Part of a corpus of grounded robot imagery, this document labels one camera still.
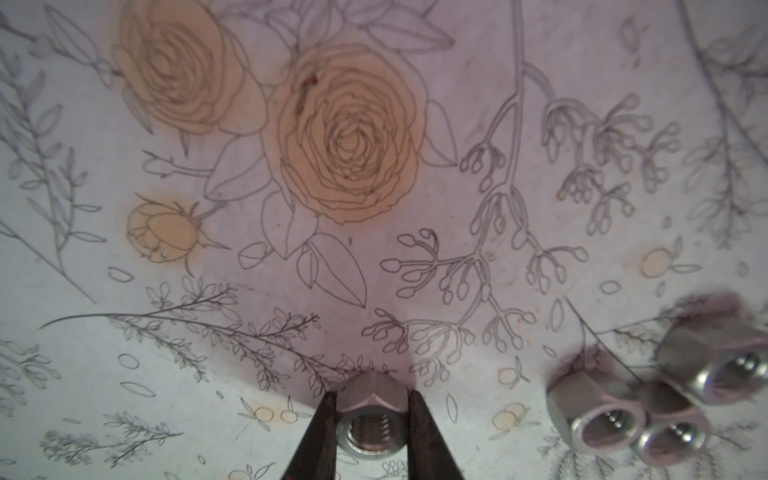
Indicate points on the silver nut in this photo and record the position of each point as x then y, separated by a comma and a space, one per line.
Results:
676, 429
595, 413
720, 360
372, 416

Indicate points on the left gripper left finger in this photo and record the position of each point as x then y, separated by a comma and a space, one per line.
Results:
315, 455

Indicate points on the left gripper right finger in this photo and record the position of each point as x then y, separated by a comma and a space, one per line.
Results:
429, 457

